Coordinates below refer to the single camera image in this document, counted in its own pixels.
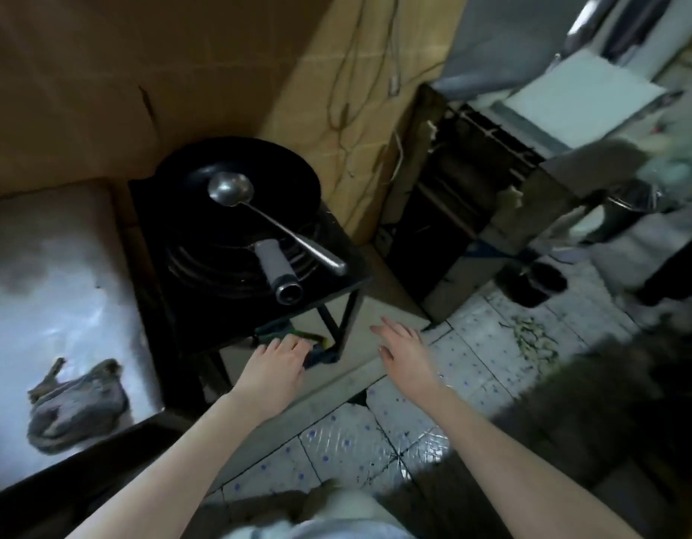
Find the person's right hand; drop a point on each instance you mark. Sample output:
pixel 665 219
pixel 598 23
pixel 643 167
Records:
pixel 410 362

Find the person's left hand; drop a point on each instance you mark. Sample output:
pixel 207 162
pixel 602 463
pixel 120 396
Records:
pixel 270 378

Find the person's right thumb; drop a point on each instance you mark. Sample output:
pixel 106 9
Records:
pixel 386 356

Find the person's left fingers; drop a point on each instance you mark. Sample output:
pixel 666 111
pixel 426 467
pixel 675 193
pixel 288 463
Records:
pixel 287 347

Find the person's right forearm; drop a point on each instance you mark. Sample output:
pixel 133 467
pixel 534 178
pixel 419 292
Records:
pixel 509 465

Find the person's left forearm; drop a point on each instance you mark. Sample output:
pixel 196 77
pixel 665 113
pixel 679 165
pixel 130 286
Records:
pixel 172 471

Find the green cloth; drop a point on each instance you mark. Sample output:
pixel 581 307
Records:
pixel 301 339

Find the black stove stand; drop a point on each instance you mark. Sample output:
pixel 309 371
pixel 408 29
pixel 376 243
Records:
pixel 222 297

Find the steel ladle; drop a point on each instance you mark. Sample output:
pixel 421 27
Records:
pixel 267 210

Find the vegetable scraps pile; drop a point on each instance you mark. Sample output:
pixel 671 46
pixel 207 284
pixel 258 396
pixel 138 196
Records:
pixel 534 336

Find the black round container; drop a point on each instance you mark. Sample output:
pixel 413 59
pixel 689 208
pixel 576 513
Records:
pixel 534 280

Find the person's white apron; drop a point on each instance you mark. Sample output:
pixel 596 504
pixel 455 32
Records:
pixel 329 513

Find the dark metal cabinet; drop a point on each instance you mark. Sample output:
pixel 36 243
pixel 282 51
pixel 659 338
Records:
pixel 481 207

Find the grey rag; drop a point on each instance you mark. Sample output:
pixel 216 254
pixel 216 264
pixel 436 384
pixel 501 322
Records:
pixel 76 409

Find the stainless steel counter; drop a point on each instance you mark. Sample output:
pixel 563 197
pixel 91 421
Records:
pixel 54 331

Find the brown cardboard sheet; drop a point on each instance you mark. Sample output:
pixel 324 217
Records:
pixel 155 78

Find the white flat board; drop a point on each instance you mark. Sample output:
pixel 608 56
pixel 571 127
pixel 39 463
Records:
pixel 585 95

